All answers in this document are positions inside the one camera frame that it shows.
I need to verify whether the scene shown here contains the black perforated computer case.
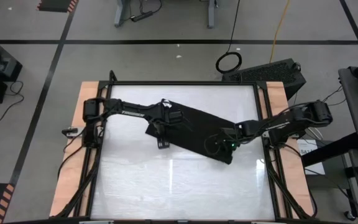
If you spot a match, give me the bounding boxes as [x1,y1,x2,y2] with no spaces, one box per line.
[221,58,307,100]

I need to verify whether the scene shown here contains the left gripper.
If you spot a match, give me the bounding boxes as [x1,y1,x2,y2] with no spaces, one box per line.
[150,105,173,149]

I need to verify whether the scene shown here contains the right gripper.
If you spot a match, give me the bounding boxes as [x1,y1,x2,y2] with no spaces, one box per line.
[213,123,247,164]

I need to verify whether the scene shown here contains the black desk beam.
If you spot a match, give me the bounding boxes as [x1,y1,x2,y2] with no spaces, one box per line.
[301,132,358,169]

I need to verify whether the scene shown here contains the black table frame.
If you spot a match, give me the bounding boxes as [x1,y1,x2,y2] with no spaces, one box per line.
[50,80,318,223]

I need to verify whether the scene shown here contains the grey clamp bracket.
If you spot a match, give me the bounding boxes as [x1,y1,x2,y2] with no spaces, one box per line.
[61,126,86,139]

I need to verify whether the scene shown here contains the long yellow cable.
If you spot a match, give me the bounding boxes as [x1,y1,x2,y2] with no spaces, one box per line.
[268,0,291,64]

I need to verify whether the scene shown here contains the grey desk leg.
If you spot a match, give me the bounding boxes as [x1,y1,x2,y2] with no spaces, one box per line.
[206,0,216,29]
[114,0,127,27]

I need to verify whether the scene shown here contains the black power strip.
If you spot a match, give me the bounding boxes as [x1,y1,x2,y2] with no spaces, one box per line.
[131,11,154,22]

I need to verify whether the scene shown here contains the white paper sheet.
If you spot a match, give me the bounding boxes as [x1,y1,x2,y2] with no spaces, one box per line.
[296,139,326,175]

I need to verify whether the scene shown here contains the black cable with coil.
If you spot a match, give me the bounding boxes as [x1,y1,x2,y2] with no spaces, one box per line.
[215,0,243,75]

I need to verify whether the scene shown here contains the black towel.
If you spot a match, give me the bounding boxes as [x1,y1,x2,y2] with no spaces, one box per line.
[145,98,241,165]

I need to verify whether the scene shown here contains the wooden side board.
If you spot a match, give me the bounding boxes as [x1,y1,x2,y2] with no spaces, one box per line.
[50,81,108,217]
[259,81,315,218]

